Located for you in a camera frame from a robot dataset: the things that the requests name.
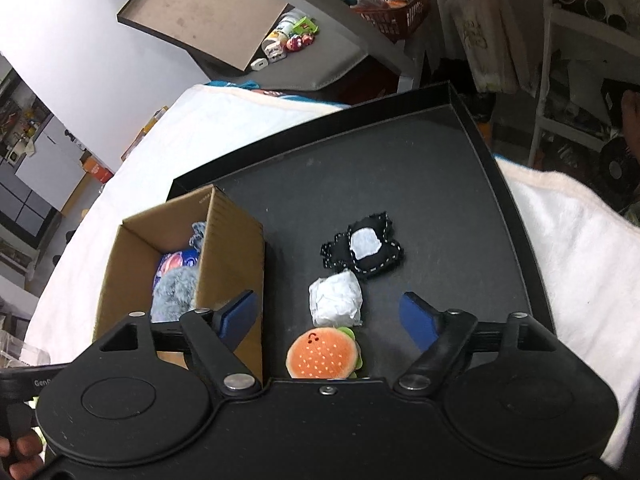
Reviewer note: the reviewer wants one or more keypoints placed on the person's left hand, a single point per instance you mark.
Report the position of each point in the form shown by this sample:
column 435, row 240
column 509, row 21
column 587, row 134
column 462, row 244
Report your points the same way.
column 27, row 445

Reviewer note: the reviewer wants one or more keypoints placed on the teal printed cloth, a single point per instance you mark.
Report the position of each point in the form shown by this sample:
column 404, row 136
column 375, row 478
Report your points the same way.
column 260, row 91

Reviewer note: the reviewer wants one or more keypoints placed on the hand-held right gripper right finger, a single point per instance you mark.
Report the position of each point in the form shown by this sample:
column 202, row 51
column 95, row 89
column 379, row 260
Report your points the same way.
column 417, row 317

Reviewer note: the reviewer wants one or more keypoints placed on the brown cardboard box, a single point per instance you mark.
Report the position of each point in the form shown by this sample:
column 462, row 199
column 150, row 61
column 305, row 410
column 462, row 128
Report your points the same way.
column 230, row 255

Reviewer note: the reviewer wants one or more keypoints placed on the white green can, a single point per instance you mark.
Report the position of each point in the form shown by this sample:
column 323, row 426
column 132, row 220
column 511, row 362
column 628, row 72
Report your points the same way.
column 282, row 27

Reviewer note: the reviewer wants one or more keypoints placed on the black tray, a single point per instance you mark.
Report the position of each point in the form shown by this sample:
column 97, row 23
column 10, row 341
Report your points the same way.
column 400, row 170

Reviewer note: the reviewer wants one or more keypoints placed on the grey cushion stool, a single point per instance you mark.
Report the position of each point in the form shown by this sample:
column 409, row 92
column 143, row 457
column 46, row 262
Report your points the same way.
column 320, row 57

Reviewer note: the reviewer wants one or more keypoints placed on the hamburger plush toy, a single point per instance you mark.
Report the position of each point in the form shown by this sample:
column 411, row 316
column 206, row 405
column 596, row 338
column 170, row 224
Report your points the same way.
column 322, row 352

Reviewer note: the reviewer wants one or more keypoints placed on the white shelf unit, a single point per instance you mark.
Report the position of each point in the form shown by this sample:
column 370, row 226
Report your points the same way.
column 545, row 85

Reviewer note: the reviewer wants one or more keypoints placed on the black white stitched plush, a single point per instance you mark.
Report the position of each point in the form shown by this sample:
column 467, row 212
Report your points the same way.
column 367, row 247

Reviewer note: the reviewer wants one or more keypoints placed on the grey-blue fabric plush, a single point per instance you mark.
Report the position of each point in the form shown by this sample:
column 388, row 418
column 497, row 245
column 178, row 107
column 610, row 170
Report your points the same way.
column 199, row 235

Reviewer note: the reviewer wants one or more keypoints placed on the white plastic bag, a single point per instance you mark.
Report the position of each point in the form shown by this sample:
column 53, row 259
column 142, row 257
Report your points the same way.
column 480, row 35

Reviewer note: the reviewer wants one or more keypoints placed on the red toy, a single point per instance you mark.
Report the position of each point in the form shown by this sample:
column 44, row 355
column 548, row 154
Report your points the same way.
column 294, row 43

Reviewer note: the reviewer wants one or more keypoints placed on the grey plush ball pink star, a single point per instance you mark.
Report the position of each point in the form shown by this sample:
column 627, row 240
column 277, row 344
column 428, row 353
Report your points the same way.
column 175, row 295

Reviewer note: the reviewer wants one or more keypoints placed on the white kitchen cabinets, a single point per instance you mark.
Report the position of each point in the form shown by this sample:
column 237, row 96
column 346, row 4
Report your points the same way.
column 50, row 160

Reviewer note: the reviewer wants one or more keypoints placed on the brown framed board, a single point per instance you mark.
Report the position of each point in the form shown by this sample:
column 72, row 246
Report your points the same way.
column 200, row 5

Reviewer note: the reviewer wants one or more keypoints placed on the white charger plug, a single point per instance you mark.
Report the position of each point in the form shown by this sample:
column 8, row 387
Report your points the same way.
column 272, row 52
column 260, row 64

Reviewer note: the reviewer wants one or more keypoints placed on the blue tissue packet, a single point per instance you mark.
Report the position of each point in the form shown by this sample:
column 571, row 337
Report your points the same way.
column 175, row 262

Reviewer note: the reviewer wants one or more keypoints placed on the green toy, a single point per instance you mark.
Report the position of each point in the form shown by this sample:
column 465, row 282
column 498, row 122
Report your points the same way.
column 304, row 25

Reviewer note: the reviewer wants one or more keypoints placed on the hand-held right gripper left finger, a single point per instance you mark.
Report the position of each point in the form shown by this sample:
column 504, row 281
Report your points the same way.
column 237, row 317

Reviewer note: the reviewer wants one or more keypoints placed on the person's leg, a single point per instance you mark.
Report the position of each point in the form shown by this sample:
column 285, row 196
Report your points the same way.
column 631, row 115

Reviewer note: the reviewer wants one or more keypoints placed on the white tissue packet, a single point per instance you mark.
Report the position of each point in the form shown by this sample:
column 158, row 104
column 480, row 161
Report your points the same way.
column 334, row 297

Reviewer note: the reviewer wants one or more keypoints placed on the red plastic basket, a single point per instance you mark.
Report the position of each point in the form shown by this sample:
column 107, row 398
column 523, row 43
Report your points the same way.
column 400, row 15

